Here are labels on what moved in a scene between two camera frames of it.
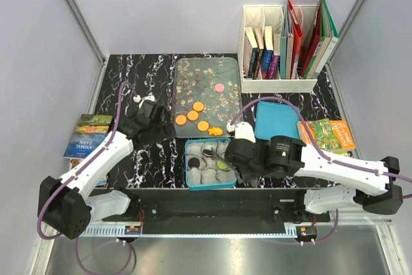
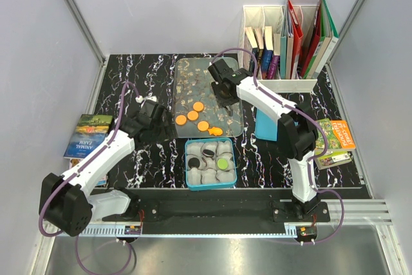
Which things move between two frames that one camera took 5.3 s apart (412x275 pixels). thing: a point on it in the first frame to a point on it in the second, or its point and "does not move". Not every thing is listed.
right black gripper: [242, 174] to [224, 102]
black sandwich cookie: [208, 152] does not move
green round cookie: [222, 165] does not move
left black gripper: [167, 129] does not move
